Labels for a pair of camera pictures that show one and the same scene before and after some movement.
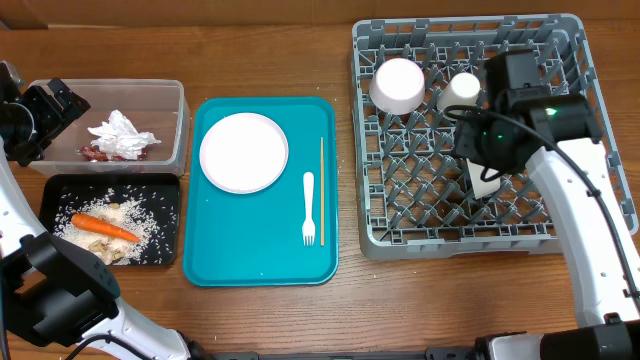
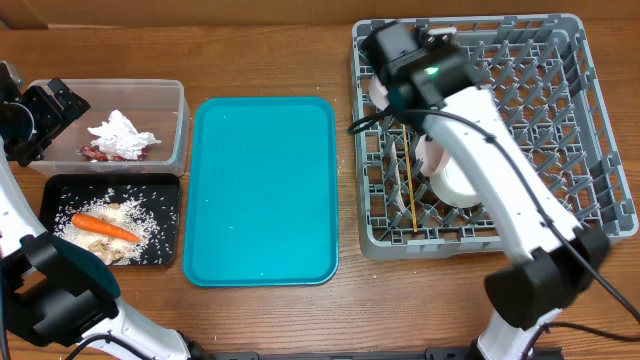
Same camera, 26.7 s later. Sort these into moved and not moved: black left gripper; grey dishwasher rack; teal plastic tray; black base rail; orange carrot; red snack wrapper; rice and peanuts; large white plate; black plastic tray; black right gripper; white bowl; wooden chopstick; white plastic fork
Moved: white plastic fork; large white plate; wooden chopstick; white bowl; black right gripper
Not moved: grey dishwasher rack; black base rail; black plastic tray; teal plastic tray; rice and peanuts; orange carrot; black left gripper; red snack wrapper
